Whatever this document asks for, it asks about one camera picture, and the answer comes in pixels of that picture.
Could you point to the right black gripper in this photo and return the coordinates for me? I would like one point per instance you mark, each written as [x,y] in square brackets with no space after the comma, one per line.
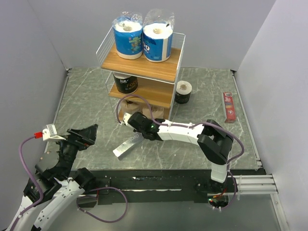
[136,130]

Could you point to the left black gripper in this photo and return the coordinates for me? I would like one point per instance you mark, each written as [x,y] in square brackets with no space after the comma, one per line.
[89,132]

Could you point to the brown paper roll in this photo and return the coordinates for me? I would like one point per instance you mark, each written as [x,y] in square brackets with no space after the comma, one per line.
[157,112]
[129,107]

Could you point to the brown paper roll front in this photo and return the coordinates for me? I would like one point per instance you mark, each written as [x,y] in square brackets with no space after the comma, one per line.
[129,107]

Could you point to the black paper towel roll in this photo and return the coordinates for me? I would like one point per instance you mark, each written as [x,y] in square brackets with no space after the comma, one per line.
[125,84]
[183,92]

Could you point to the blue paper towel roll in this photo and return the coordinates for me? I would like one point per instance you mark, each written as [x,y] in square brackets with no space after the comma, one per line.
[128,28]
[158,28]

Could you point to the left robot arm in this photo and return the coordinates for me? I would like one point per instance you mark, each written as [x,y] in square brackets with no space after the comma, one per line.
[50,190]

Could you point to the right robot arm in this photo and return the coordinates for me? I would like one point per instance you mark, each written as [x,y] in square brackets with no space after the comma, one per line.
[214,143]

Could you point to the silver toothpaste box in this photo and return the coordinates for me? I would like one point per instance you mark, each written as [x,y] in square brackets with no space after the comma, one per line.
[128,145]

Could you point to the red toothpaste box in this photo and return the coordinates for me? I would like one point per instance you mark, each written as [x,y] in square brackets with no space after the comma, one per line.
[228,107]

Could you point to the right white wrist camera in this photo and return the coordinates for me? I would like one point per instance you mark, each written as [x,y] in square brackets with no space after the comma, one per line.
[126,117]

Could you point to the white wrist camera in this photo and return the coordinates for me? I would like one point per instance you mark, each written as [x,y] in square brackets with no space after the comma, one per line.
[49,133]
[126,117]

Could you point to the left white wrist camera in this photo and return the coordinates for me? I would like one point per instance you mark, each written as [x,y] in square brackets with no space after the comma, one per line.
[49,133]

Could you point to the white wire wooden shelf rack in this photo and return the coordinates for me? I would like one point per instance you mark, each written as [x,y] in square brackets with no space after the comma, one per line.
[157,82]

